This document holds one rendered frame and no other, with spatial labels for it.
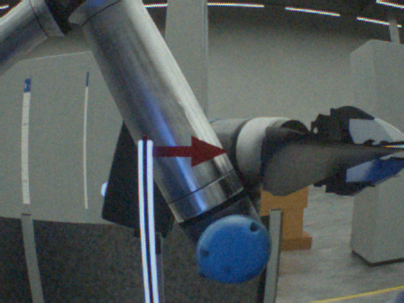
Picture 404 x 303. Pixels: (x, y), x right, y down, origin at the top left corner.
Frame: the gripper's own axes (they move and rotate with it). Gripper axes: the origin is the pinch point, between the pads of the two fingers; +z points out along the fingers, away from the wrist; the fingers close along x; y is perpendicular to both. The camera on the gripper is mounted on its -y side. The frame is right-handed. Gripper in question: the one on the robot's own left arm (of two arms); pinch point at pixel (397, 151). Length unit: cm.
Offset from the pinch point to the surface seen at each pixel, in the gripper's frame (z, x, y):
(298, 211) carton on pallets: -562, 12, 572
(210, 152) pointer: -6.4, 2.2, -19.9
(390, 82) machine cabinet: -350, -115, 484
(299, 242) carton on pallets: -558, 49, 580
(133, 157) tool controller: -57, 0, 8
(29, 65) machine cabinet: -578, -103, 217
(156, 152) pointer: -8.8, 2.5, -23.1
